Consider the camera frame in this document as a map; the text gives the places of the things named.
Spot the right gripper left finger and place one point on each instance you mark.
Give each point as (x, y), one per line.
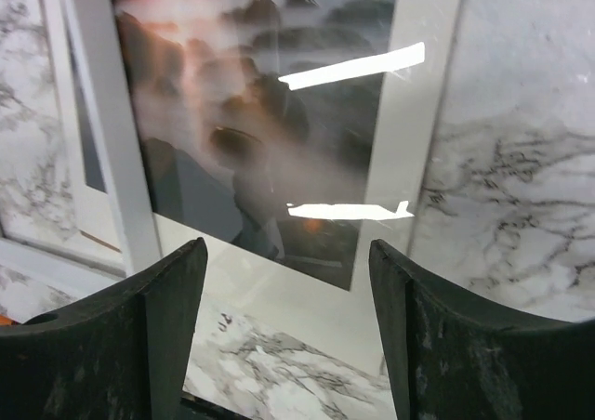
(121, 353)

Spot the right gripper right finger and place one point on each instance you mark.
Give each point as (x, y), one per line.
(453, 354)

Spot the sunset landscape photo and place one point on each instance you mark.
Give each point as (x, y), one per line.
(229, 147)

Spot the white mat board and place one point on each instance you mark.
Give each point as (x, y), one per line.
(113, 204)

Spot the white picture frame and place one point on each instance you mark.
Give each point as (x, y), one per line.
(37, 205)

